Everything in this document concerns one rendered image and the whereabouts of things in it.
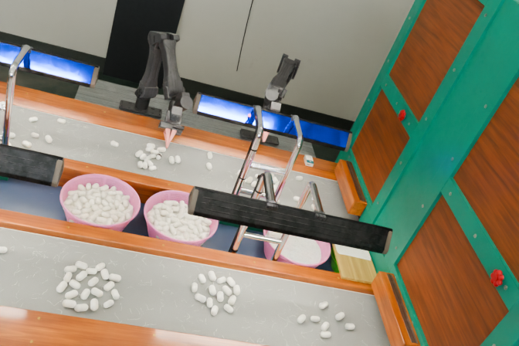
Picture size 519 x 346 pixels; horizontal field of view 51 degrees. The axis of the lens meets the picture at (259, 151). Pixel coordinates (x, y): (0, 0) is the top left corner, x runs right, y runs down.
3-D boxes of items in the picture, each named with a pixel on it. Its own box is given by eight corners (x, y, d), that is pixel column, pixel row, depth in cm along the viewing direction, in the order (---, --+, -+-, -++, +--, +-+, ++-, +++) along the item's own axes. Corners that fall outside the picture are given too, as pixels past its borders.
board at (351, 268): (324, 217, 220) (325, 215, 220) (357, 225, 224) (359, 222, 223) (340, 279, 193) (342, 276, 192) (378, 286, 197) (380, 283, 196)
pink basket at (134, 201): (66, 187, 198) (69, 167, 193) (138, 202, 205) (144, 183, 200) (47, 238, 176) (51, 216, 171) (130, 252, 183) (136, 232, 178)
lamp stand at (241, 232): (219, 263, 192) (260, 163, 170) (273, 273, 197) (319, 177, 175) (220, 306, 177) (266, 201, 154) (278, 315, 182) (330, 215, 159)
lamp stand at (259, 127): (218, 193, 226) (252, 101, 203) (263, 202, 230) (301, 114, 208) (218, 223, 210) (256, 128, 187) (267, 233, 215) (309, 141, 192)
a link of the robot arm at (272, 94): (279, 104, 232) (290, 80, 235) (260, 96, 232) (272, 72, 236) (276, 113, 243) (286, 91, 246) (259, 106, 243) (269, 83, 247)
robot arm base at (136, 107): (164, 104, 255) (165, 97, 261) (121, 93, 250) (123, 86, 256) (161, 118, 259) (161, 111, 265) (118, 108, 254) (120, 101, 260)
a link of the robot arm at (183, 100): (197, 108, 227) (193, 80, 228) (178, 109, 221) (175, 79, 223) (184, 114, 236) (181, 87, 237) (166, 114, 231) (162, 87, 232)
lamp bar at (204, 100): (192, 103, 204) (197, 86, 200) (343, 141, 219) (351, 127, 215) (191, 113, 198) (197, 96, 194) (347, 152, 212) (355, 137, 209)
